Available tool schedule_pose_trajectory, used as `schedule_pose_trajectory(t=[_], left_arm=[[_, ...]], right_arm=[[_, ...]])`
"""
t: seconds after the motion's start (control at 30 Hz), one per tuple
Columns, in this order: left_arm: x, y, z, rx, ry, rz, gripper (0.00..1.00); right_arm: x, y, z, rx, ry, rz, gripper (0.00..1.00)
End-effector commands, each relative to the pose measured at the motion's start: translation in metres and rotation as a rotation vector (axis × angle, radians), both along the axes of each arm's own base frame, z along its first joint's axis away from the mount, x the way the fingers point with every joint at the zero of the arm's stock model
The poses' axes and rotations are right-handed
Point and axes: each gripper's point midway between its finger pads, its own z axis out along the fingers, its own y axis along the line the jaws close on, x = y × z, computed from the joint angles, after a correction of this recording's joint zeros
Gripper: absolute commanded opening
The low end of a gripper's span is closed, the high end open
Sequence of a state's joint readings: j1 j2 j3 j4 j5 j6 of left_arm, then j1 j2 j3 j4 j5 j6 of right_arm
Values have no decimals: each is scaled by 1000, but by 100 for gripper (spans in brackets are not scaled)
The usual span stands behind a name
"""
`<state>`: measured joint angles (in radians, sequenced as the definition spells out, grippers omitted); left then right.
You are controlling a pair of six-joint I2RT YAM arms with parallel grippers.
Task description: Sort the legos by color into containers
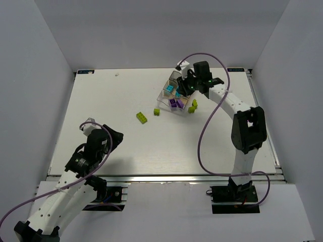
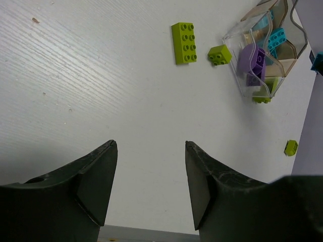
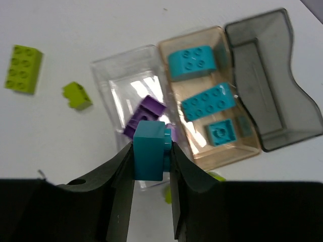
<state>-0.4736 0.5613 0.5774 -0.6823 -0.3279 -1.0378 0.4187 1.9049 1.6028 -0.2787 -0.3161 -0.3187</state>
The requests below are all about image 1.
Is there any round teal lego piece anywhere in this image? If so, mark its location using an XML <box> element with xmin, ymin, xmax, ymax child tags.
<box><xmin>166</xmin><ymin>85</ymin><xmax>174</xmax><ymax>92</ymax></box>

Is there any purple curved lego piece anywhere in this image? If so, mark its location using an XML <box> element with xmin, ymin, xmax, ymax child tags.
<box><xmin>169</xmin><ymin>98</ymin><xmax>177</xmax><ymax>108</ymax></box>

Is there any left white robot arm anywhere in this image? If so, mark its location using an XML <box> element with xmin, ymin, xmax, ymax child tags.
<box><xmin>14</xmin><ymin>120</ymin><xmax>124</xmax><ymax>241</ymax></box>

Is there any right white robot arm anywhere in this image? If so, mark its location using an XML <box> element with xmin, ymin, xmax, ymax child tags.
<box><xmin>176</xmin><ymin>61</ymin><xmax>267</xmax><ymax>194</ymax></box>

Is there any green stacked lego piece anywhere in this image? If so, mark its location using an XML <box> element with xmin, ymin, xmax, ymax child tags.
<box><xmin>188</xmin><ymin>99</ymin><xmax>198</xmax><ymax>113</ymax></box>

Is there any clear plastic container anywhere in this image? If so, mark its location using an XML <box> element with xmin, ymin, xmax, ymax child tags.
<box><xmin>157</xmin><ymin>90</ymin><xmax>190</xmax><ymax>116</ymax></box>

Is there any right corner blue label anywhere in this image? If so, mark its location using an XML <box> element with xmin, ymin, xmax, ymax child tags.
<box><xmin>227</xmin><ymin>68</ymin><xmax>245</xmax><ymax>72</ymax></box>

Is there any corner blue label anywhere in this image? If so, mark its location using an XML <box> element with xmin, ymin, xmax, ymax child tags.
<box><xmin>77</xmin><ymin>70</ymin><xmax>94</xmax><ymax>75</ymax></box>
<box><xmin>227</xmin><ymin>68</ymin><xmax>245</xmax><ymax>72</ymax></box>

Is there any green small lego brick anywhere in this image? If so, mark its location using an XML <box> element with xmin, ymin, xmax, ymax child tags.
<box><xmin>153</xmin><ymin>108</ymin><xmax>160</xmax><ymax>116</ymax></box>

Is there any green 2x4 lego brick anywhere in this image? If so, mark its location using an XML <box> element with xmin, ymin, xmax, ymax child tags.
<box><xmin>136</xmin><ymin>112</ymin><xmax>147</xmax><ymax>124</ymax></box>

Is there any left corner blue label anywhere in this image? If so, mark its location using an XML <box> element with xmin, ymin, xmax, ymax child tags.
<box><xmin>77</xmin><ymin>70</ymin><xmax>94</xmax><ymax>75</ymax></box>

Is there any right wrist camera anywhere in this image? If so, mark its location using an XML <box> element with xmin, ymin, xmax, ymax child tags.
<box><xmin>175</xmin><ymin>60</ymin><xmax>191</xmax><ymax>80</ymax></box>

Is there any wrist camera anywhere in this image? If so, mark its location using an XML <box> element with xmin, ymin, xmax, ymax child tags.
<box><xmin>79</xmin><ymin>117</ymin><xmax>97</xmax><ymax>137</ymax></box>
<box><xmin>175</xmin><ymin>60</ymin><xmax>191</xmax><ymax>80</ymax></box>

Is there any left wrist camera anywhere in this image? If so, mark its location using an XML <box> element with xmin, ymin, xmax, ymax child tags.
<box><xmin>79</xmin><ymin>117</ymin><xmax>97</xmax><ymax>137</ymax></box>

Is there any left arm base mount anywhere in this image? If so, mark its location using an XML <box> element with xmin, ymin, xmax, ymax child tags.
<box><xmin>83</xmin><ymin>180</ymin><xmax>129</xmax><ymax>212</ymax></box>

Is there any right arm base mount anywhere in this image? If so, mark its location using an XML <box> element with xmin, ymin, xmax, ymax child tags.
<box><xmin>206</xmin><ymin>186</ymin><xmax>260</xmax><ymax>214</ymax></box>

